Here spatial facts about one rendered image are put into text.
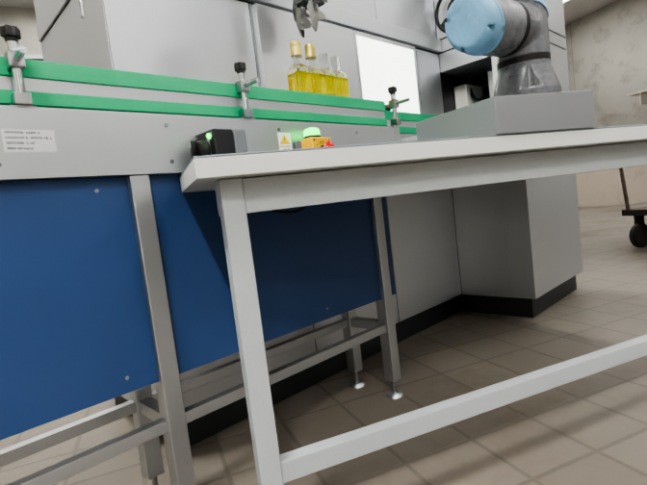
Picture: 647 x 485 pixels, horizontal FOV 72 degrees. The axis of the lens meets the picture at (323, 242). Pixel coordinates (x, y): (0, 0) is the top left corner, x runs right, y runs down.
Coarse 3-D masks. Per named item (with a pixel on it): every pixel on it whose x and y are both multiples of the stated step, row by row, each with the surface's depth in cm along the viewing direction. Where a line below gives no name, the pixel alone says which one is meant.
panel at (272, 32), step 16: (256, 16) 144; (272, 16) 149; (288, 16) 153; (256, 32) 145; (272, 32) 148; (288, 32) 153; (304, 32) 158; (320, 32) 164; (336, 32) 170; (352, 32) 176; (256, 48) 147; (272, 48) 148; (288, 48) 153; (320, 48) 163; (336, 48) 169; (352, 48) 176; (272, 64) 148; (288, 64) 153; (304, 64) 158; (352, 64) 176; (416, 64) 206; (272, 80) 148; (352, 80) 175; (416, 80) 206; (352, 96) 175
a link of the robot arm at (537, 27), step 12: (516, 0) 99; (528, 0) 98; (540, 0) 99; (528, 12) 96; (540, 12) 99; (528, 24) 96; (540, 24) 99; (528, 36) 98; (540, 36) 99; (516, 48) 99; (528, 48) 100; (540, 48) 100; (504, 60) 103
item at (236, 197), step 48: (624, 144) 111; (240, 192) 76; (288, 192) 80; (336, 192) 83; (384, 192) 87; (240, 240) 76; (240, 288) 77; (240, 336) 77; (528, 384) 102; (384, 432) 89; (288, 480) 81
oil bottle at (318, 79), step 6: (312, 66) 141; (318, 66) 142; (312, 72) 140; (318, 72) 141; (312, 78) 140; (318, 78) 141; (324, 78) 144; (312, 84) 141; (318, 84) 141; (324, 84) 143; (318, 90) 141; (324, 90) 143
